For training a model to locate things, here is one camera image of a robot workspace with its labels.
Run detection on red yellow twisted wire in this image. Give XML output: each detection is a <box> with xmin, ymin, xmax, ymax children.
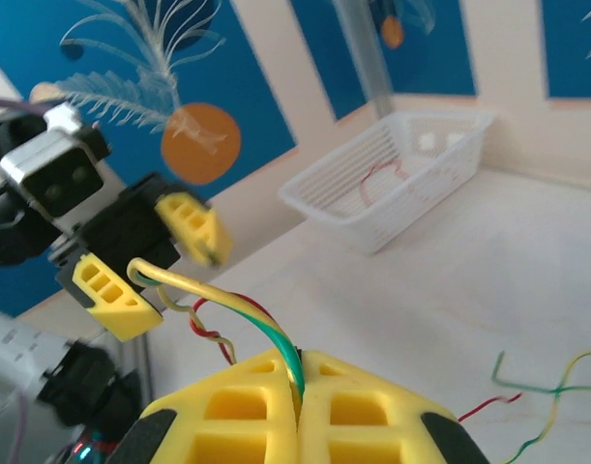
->
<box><xmin>157</xmin><ymin>284</ymin><xmax>524</xmax><ymax>422</ymax></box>

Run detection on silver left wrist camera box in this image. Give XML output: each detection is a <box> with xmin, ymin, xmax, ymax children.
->
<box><xmin>0</xmin><ymin>102</ymin><xmax>113</xmax><ymax>234</ymax></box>

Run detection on yellow green wire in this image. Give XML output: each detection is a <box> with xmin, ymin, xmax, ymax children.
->
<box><xmin>126</xmin><ymin>257</ymin><xmax>307</xmax><ymax>407</ymax></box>
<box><xmin>490</xmin><ymin>351</ymin><xmax>591</xmax><ymax>393</ymax></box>
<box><xmin>497</xmin><ymin>351</ymin><xmax>591</xmax><ymax>464</ymax></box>

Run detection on plain red wire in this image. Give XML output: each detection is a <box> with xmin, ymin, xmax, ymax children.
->
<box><xmin>360</xmin><ymin>161</ymin><xmax>412</xmax><ymax>207</ymax></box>

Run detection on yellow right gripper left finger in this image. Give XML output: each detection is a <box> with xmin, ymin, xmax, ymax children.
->
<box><xmin>113</xmin><ymin>350</ymin><xmax>302</xmax><ymax>464</ymax></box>

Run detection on white plastic basket with labels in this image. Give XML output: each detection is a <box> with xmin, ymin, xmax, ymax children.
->
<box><xmin>278</xmin><ymin>109</ymin><xmax>494</xmax><ymax>256</ymax></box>

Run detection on aluminium frame post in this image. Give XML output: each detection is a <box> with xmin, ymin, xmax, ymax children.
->
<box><xmin>333</xmin><ymin>0</ymin><xmax>398</xmax><ymax>120</ymax></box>

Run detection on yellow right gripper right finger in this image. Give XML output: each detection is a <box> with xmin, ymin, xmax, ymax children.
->
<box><xmin>296</xmin><ymin>349</ymin><xmax>490</xmax><ymax>464</ymax></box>

